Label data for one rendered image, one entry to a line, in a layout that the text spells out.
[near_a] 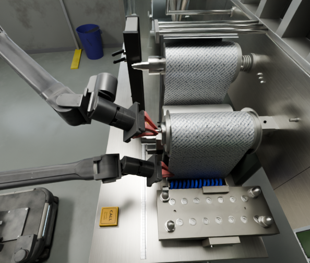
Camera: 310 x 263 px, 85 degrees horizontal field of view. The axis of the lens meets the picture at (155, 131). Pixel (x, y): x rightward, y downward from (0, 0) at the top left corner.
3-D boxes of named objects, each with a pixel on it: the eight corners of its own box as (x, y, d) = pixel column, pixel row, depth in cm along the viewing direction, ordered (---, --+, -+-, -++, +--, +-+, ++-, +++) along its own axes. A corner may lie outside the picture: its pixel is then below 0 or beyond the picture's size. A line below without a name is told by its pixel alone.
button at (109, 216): (102, 208, 73) (101, 206, 71) (119, 207, 73) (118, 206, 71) (100, 226, 68) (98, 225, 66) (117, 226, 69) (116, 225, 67)
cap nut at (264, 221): (256, 216, 59) (262, 213, 55) (266, 215, 59) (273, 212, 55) (260, 228, 57) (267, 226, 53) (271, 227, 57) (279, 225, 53)
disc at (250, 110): (230, 127, 65) (247, 97, 53) (231, 127, 65) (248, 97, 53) (244, 162, 56) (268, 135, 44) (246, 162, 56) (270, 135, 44)
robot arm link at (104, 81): (70, 124, 45) (54, 105, 37) (79, 90, 50) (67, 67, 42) (116, 126, 45) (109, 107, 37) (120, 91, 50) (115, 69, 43)
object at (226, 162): (166, 179, 68) (169, 156, 54) (224, 177, 69) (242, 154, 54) (166, 180, 68) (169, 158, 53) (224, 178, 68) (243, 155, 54)
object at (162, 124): (159, 127, 58) (161, 117, 51) (165, 127, 58) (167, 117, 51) (161, 148, 56) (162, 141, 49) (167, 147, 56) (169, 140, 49)
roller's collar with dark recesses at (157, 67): (148, 68, 67) (147, 52, 62) (163, 68, 67) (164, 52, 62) (148, 78, 63) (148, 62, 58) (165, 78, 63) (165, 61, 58)
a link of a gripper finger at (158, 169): (169, 189, 63) (147, 186, 59) (168, 171, 68) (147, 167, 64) (180, 183, 59) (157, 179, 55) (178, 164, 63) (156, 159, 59)
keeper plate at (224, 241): (201, 240, 65) (208, 237, 56) (227, 239, 65) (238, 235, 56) (202, 249, 63) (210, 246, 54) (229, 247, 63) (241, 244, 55)
